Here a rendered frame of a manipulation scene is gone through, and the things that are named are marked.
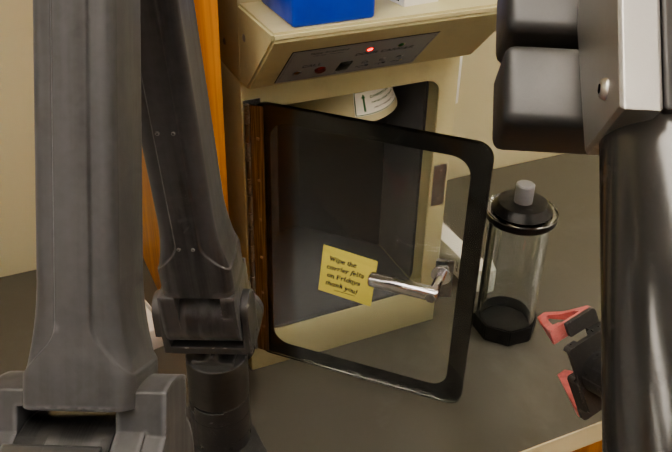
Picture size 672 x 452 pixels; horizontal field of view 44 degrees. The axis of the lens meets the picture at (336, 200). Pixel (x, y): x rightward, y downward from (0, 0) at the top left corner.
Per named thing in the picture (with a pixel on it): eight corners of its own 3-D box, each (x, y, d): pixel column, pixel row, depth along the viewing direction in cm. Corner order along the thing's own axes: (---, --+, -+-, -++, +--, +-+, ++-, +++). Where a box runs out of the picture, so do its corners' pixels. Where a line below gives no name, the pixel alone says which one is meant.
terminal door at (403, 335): (260, 346, 123) (252, 98, 102) (461, 403, 114) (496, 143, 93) (258, 350, 122) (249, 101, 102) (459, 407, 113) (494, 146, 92)
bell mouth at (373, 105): (258, 86, 124) (257, 52, 121) (364, 70, 131) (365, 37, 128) (304, 135, 111) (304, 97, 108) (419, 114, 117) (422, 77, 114)
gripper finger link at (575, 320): (556, 289, 112) (602, 310, 104) (570, 332, 114) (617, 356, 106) (516, 314, 110) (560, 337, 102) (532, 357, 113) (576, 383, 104)
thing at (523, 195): (478, 211, 128) (483, 174, 124) (529, 201, 131) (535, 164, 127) (509, 242, 120) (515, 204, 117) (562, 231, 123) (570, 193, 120)
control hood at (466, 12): (238, 83, 101) (235, 3, 96) (462, 48, 113) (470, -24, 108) (272, 120, 92) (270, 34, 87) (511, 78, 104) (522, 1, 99)
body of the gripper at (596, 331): (599, 320, 105) (640, 339, 99) (619, 384, 109) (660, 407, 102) (559, 345, 104) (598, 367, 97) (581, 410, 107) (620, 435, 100)
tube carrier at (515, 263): (459, 307, 138) (472, 197, 127) (515, 294, 141) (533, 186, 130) (492, 348, 129) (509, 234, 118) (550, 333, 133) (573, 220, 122)
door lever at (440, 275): (379, 268, 107) (379, 251, 105) (450, 285, 104) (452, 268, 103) (365, 291, 102) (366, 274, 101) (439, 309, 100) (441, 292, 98)
